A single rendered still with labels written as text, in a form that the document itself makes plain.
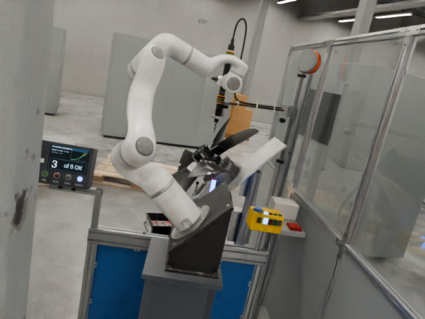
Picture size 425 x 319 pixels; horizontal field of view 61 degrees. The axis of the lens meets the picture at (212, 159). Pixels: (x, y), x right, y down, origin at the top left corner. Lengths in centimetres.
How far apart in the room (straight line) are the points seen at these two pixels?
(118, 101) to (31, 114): 726
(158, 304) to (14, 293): 125
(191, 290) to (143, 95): 77
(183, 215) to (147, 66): 59
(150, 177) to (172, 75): 625
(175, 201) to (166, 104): 628
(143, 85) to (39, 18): 124
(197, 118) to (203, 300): 653
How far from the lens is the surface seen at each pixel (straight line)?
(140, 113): 140
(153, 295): 147
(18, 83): 21
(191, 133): 783
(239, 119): 1026
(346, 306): 195
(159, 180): 136
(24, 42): 21
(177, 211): 139
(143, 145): 130
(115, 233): 184
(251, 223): 181
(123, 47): 741
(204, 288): 145
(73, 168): 172
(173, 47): 163
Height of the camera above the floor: 169
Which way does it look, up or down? 13 degrees down
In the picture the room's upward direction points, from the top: 12 degrees clockwise
